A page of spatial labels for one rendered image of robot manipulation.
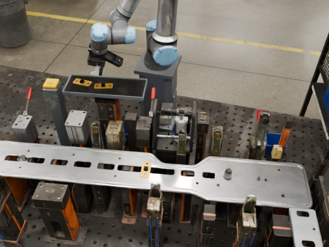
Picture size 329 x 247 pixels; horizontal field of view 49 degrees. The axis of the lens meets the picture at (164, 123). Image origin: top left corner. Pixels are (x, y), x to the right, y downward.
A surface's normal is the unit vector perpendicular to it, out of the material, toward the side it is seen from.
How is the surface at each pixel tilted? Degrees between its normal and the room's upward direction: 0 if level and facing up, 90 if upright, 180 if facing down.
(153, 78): 90
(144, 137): 90
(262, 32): 0
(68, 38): 0
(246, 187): 0
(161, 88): 90
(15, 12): 94
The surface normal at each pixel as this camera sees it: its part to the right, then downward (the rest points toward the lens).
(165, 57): 0.21, 0.77
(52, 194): 0.00, -0.71
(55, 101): -0.11, 0.70
